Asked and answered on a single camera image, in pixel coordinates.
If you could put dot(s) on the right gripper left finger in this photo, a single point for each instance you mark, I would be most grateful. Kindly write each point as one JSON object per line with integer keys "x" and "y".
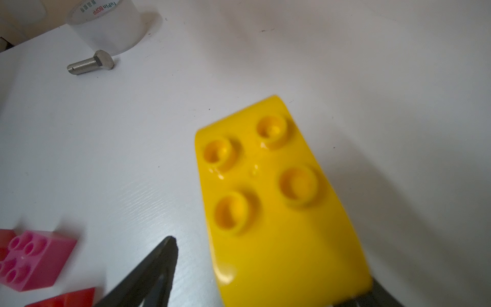
{"x": 150, "y": 283}

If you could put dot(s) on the steel bolt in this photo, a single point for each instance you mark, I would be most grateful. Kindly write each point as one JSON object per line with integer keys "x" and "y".
{"x": 101, "y": 60}

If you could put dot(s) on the small red lego brick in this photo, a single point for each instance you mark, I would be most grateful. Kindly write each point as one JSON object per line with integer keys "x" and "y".
{"x": 6, "y": 236}

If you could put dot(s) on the white tape roll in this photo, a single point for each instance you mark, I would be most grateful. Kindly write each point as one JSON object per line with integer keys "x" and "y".
{"x": 111, "y": 26}

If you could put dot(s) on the pink lego brick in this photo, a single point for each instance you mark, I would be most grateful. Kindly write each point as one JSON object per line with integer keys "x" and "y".
{"x": 35, "y": 259}

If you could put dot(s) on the long red lego front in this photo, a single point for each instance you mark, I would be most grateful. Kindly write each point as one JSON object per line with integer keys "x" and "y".
{"x": 80, "y": 298}

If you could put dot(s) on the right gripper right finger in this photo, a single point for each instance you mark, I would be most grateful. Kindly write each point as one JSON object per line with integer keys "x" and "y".
{"x": 378, "y": 296}

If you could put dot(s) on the yellow lego brick left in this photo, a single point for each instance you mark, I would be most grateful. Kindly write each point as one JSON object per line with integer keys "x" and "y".
{"x": 278, "y": 233}

